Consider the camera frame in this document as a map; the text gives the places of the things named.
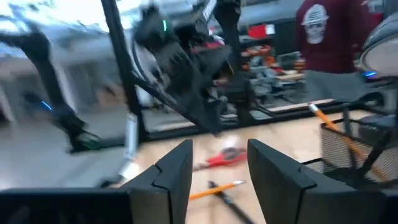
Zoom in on black mesh desk organizer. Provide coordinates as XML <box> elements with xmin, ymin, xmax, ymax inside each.
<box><xmin>300</xmin><ymin>108</ymin><xmax>398</xmax><ymax>189</ymax></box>

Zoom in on silver frame strip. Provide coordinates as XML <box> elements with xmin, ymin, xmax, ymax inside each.
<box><xmin>119</xmin><ymin>112</ymin><xmax>140</xmax><ymax>183</ymax></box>

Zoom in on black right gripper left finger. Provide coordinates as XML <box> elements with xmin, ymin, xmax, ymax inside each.
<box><xmin>119</xmin><ymin>139</ymin><xmax>194</xmax><ymax>224</ymax></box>

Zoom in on red-handled scissors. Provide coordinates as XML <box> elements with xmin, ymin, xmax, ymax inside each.
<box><xmin>192</xmin><ymin>146</ymin><xmax>249</xmax><ymax>171</ymax></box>

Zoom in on person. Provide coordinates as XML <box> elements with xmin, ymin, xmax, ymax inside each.
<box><xmin>295</xmin><ymin>0</ymin><xmax>385</xmax><ymax>75</ymax></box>

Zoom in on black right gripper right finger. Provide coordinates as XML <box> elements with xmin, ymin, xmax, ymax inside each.
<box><xmin>247</xmin><ymin>139</ymin><xmax>386</xmax><ymax>224</ymax></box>

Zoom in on black aluminium table frame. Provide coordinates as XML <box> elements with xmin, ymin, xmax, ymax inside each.
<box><xmin>101</xmin><ymin>0</ymin><xmax>398</xmax><ymax>144</ymax></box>

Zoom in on cluttered workbench shelves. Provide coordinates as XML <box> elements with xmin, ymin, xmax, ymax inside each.
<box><xmin>241</xmin><ymin>23</ymin><xmax>307</xmax><ymax>105</ymax></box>

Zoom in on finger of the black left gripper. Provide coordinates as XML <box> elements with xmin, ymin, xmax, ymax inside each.
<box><xmin>198</xmin><ymin>45</ymin><xmax>234</xmax><ymax>82</ymax></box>
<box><xmin>183</xmin><ymin>95</ymin><xmax>228</xmax><ymax>136</ymax></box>

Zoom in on black pen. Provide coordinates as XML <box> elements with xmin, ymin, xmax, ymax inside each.
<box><xmin>360</xmin><ymin>129</ymin><xmax>393</xmax><ymax>175</ymax></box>
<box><xmin>207</xmin><ymin>180</ymin><xmax>256</xmax><ymax>224</ymax></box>

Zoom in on orange pencil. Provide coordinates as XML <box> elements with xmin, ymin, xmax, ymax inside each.
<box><xmin>307</xmin><ymin>103</ymin><xmax>388</xmax><ymax>183</ymax></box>
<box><xmin>188</xmin><ymin>179</ymin><xmax>247</xmax><ymax>201</ymax></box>

